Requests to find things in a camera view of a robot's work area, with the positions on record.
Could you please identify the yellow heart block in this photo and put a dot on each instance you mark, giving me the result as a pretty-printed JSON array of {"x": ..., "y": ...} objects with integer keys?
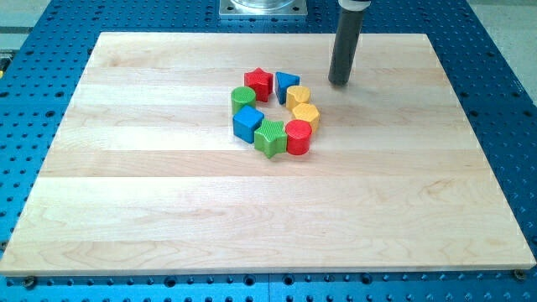
[{"x": 296, "y": 95}]

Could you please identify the green star block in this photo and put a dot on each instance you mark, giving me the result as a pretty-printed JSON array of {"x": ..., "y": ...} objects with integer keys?
[{"x": 270, "y": 138}]

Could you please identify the red cylinder block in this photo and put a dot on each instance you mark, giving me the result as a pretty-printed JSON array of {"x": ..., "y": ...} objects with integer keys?
[{"x": 298, "y": 137}]

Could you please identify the blue cube block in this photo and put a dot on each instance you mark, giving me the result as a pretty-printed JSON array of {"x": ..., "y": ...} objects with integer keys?
[{"x": 245, "y": 122}]

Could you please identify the yellow hexagon block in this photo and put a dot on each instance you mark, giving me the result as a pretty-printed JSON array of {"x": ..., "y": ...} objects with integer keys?
[{"x": 308, "y": 113}]

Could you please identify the green cylinder block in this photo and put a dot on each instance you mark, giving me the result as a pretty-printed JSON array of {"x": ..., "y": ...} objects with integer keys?
[{"x": 242, "y": 96}]

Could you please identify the red star block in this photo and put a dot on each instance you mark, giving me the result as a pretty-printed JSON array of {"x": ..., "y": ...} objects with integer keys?
[{"x": 261, "y": 81}]

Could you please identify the blue triangle block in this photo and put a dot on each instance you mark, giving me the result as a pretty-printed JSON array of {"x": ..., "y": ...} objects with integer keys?
[{"x": 283, "y": 82}]

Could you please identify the light wooden board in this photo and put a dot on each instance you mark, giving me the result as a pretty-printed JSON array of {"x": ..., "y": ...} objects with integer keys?
[{"x": 145, "y": 176}]

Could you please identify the blue perforated metal table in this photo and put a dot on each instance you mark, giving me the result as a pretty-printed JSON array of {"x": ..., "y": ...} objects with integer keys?
[{"x": 59, "y": 39}]

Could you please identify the left board clamp screw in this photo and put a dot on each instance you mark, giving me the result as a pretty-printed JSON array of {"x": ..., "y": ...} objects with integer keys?
[{"x": 29, "y": 282}]

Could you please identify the board clamp screw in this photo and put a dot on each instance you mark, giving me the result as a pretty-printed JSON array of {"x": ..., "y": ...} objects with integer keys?
[
  {"x": 520, "y": 275},
  {"x": 29, "y": 282}
]

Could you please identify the right board clamp screw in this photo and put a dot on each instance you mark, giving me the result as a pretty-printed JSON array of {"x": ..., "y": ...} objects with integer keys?
[{"x": 520, "y": 275}]

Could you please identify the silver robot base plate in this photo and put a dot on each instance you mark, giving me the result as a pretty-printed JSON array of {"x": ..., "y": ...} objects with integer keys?
[{"x": 244, "y": 8}]

